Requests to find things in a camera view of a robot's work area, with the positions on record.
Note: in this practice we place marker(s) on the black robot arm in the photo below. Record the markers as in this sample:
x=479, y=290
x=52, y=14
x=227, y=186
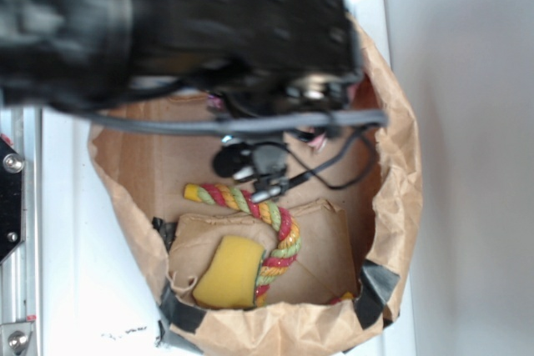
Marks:
x=75, y=55

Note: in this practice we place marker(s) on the pink plush toy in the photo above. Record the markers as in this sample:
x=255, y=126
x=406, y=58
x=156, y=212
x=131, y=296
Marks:
x=318, y=141

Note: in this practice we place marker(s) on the yellow sponge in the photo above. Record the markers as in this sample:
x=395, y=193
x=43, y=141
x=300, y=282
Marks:
x=230, y=279

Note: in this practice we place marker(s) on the multicolour twisted rope toy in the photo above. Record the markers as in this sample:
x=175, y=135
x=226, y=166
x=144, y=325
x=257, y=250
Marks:
x=278, y=218

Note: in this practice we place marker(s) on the aluminium frame rail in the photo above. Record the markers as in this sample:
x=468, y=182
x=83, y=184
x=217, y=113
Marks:
x=21, y=331

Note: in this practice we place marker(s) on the brown paper bag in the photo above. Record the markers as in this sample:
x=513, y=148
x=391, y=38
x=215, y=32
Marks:
x=347, y=283

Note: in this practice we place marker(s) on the black metal bracket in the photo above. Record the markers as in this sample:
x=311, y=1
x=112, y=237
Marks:
x=12, y=198

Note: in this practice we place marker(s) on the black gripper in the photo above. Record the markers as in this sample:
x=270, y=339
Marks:
x=262, y=56

